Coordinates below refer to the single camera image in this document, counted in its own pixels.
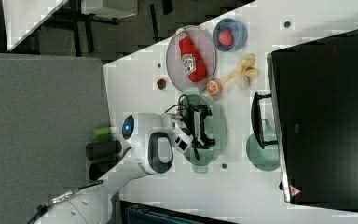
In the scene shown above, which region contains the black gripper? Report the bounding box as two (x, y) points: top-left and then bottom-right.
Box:
(188, 105), (215, 149)

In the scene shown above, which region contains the green oval strainer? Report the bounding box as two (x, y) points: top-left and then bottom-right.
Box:
(179, 94), (227, 174)

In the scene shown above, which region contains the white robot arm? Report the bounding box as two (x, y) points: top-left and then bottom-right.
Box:
(27, 105), (215, 224)

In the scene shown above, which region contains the orange slice toy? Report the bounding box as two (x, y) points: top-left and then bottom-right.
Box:
(207, 78), (222, 96)

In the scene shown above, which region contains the small red toy strawberry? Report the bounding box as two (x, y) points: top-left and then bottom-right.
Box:
(157, 78), (166, 90)

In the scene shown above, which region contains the red ketchup bottle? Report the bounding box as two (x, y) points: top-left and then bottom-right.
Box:
(175, 28), (208, 83)

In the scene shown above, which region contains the yellow peeled toy banana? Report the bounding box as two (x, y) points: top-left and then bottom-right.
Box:
(221, 54), (259, 89)

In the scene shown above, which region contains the grey round plate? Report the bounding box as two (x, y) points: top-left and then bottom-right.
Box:
(166, 25), (217, 91)

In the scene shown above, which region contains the green mug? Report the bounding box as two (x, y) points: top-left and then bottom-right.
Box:
(246, 119), (280, 172)

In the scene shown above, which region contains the pink toy strawberry in bowl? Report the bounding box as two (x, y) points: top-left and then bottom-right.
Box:
(218, 29), (234, 47)

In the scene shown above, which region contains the green marker cylinder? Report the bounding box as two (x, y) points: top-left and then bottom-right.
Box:
(93, 127), (117, 136)

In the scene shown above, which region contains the blue bowl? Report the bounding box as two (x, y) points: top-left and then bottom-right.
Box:
(213, 18), (248, 52)

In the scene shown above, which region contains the black toaster oven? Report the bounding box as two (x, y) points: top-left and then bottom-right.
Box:
(251, 29), (358, 212)

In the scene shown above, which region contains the grey side table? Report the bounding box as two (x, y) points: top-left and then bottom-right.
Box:
(0, 54), (110, 224)

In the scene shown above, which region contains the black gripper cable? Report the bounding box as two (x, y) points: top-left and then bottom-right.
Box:
(164, 93), (200, 161)

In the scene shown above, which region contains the black cylinder post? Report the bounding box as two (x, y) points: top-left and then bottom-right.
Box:
(86, 141), (122, 161)

